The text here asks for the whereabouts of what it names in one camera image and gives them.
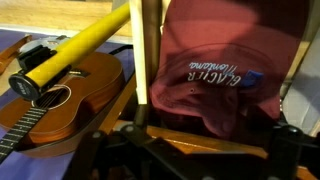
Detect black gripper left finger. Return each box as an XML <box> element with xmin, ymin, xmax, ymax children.
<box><xmin>63</xmin><ymin>105</ymin><xmax>187</xmax><ymax>180</ymax></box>

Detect brown acoustic guitar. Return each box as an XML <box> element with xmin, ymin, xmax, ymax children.
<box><xmin>0</xmin><ymin>52</ymin><xmax>125</xmax><ymax>163</ymax></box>

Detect maroon Glacier Montana cap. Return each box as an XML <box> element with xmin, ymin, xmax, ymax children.
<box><xmin>150</xmin><ymin>0</ymin><xmax>309</xmax><ymax>138</ymax></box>

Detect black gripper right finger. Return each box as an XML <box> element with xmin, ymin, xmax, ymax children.
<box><xmin>246</xmin><ymin>109</ymin><xmax>320</xmax><ymax>180</ymax></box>

